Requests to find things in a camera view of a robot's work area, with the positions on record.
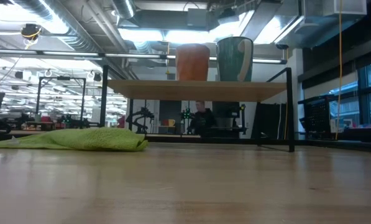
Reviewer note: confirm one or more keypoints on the orange plastic cup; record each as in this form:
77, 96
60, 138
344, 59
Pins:
192, 62

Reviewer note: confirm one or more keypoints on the black background robot arm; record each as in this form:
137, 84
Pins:
140, 116

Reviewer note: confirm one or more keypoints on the yellow background mug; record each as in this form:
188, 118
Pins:
171, 123

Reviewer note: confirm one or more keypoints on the person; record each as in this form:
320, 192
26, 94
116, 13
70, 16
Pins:
202, 119

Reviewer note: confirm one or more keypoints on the green cloth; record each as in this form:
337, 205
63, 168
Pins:
79, 138

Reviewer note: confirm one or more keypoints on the black perforated cart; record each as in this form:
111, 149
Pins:
317, 113

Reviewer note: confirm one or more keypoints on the wooden shelf with black frame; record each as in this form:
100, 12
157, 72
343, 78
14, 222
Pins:
197, 90

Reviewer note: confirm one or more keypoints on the black background frame stand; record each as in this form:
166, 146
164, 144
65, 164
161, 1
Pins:
61, 79

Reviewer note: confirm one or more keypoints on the black metal table frame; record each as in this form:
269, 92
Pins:
343, 143

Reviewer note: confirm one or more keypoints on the round ceiling camera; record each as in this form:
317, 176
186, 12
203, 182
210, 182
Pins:
31, 31

